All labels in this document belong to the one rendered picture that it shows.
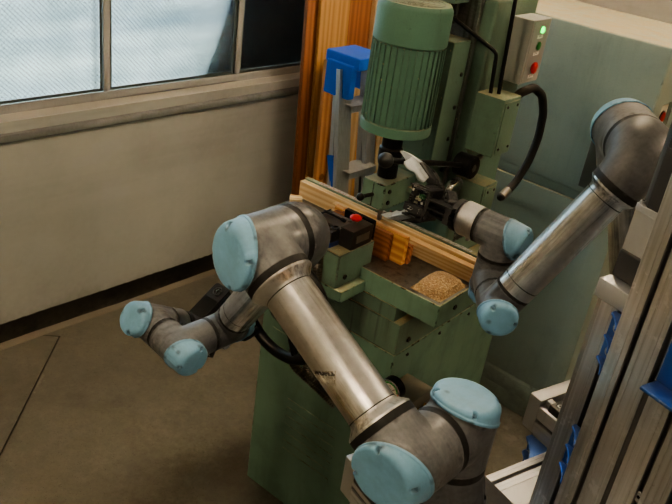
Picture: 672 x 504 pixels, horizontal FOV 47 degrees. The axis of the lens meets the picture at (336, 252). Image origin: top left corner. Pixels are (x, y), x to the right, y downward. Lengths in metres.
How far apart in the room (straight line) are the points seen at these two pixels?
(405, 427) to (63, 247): 2.09
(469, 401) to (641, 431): 0.25
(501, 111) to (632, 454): 0.99
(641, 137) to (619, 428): 0.50
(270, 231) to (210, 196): 2.14
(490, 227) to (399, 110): 0.40
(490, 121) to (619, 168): 0.62
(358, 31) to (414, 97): 1.73
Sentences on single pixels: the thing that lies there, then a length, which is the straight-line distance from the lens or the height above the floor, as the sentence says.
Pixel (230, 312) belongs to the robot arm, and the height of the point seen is 0.93.
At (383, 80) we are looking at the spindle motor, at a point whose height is 1.33.
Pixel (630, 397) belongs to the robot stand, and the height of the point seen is 1.14.
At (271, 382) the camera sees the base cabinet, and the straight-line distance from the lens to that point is 2.27.
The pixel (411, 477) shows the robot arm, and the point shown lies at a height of 1.02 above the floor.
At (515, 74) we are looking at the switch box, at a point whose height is 1.34.
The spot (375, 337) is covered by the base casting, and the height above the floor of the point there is 0.73.
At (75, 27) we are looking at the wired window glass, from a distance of 2.89.
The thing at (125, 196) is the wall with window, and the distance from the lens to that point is 3.12.
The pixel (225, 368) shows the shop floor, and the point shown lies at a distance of 2.99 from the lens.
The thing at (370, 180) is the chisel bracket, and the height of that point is 1.07.
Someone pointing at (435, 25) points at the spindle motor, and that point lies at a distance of 1.80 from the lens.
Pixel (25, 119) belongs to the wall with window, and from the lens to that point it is 2.80.
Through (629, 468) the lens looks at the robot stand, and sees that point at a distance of 1.27.
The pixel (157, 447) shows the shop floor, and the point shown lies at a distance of 2.66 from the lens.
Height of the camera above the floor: 1.79
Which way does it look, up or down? 27 degrees down
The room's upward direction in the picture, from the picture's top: 8 degrees clockwise
